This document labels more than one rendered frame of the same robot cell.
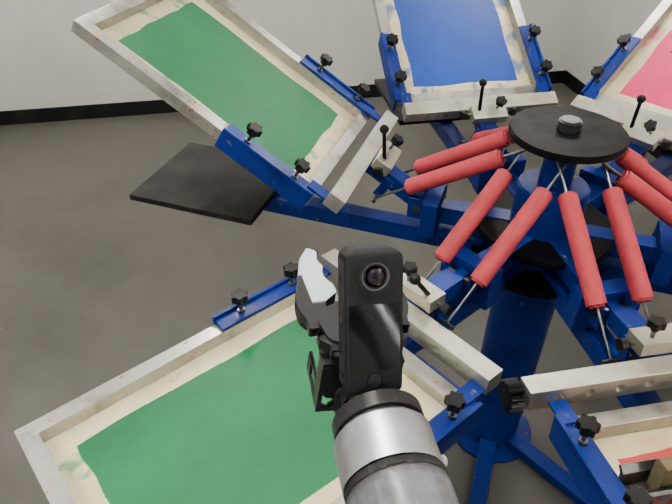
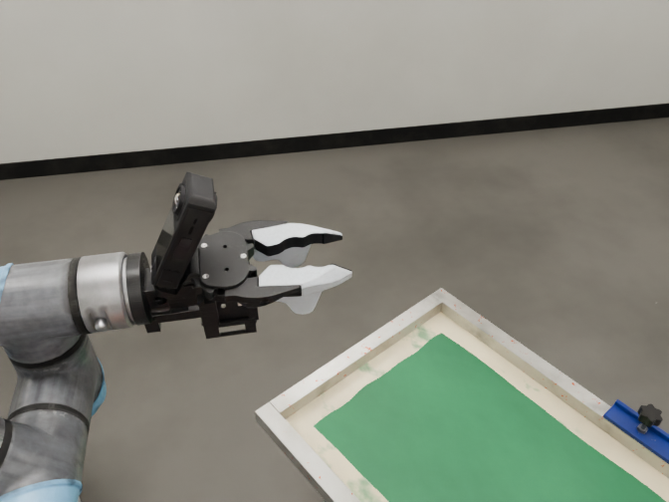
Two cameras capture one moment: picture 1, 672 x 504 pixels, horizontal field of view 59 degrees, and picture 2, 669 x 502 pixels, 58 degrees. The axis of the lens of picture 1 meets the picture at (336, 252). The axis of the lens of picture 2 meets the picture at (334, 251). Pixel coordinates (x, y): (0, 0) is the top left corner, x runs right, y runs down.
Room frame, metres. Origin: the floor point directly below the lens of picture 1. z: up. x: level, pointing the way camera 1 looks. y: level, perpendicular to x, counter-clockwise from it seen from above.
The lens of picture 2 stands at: (0.47, -0.46, 2.07)
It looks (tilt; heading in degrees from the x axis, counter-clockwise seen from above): 40 degrees down; 90
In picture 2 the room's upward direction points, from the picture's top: straight up
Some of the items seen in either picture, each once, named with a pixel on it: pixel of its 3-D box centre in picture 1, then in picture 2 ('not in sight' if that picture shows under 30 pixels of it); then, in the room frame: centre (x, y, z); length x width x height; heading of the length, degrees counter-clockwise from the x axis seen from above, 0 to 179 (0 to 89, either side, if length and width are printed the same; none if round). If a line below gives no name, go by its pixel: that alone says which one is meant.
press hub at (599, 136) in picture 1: (522, 305); not in sight; (1.46, -0.62, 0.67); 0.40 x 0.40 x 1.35
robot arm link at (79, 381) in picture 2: not in sight; (58, 381); (0.18, -0.07, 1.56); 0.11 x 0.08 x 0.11; 101
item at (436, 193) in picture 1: (542, 229); not in sight; (1.46, -0.62, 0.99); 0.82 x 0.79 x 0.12; 10
